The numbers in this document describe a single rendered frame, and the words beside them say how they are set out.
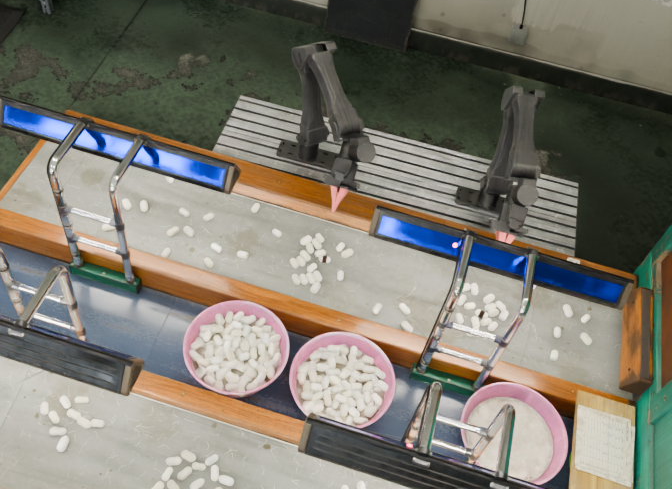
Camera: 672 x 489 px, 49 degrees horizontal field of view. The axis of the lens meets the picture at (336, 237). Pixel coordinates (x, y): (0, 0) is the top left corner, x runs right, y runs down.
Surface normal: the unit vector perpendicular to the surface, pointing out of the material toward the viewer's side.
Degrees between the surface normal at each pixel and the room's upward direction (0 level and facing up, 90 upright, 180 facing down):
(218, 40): 0
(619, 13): 90
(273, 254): 0
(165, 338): 0
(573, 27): 91
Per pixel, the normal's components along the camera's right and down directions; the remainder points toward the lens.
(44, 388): 0.11, -0.60
